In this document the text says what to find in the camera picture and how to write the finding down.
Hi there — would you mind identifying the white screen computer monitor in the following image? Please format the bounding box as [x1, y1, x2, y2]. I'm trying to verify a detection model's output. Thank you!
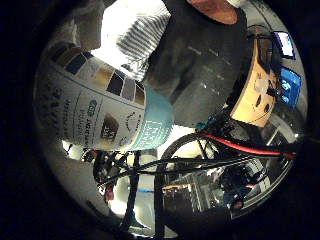
[272, 30, 297, 60]

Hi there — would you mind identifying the thick black cable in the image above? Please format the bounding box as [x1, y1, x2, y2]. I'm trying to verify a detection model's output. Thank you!
[99, 153, 296, 185]

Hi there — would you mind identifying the black metal stand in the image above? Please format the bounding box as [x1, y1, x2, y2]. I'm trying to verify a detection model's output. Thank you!
[118, 149, 168, 238]

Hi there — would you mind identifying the white grey striped cloth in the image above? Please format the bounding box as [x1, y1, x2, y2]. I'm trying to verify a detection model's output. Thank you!
[115, 9, 172, 82]

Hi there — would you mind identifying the curved wooden desk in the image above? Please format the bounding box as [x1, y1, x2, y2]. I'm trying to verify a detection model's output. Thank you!
[229, 35, 279, 128]

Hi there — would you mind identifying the red cable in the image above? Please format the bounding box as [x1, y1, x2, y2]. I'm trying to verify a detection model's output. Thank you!
[199, 132, 298, 160]

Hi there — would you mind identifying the blue screen computer monitor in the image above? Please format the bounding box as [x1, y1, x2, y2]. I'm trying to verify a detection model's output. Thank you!
[279, 65, 303, 110]

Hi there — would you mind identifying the white teal labelled spray bottle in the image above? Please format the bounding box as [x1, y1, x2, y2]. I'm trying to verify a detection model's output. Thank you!
[33, 42, 175, 153]

